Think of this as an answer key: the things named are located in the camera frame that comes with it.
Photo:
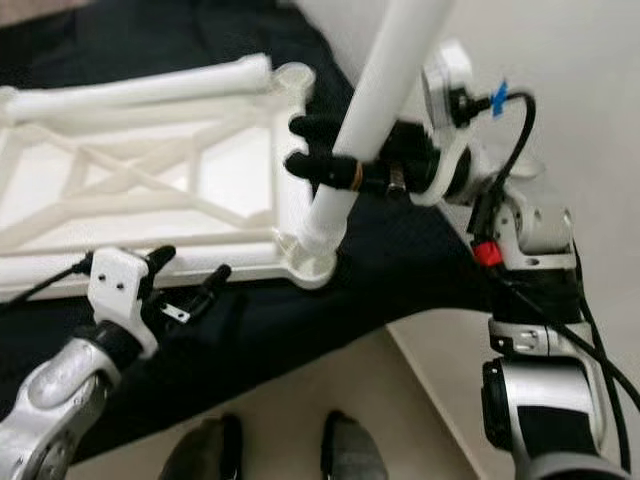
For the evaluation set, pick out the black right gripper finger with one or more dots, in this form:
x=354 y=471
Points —
x=315 y=130
x=315 y=172

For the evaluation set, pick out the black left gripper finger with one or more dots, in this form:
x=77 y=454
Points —
x=160 y=260
x=215 y=285

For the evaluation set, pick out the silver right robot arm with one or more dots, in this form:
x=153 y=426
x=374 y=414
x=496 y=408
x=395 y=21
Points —
x=540 y=230

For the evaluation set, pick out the white plastic table top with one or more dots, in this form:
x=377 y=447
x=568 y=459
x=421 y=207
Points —
x=240 y=160

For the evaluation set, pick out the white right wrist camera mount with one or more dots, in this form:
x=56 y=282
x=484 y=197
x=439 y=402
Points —
x=450 y=65

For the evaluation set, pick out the black table cloth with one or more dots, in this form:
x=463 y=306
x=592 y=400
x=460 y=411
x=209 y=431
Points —
x=380 y=270

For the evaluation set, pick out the tan rubber band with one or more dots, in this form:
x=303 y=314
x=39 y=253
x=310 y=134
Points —
x=355 y=175

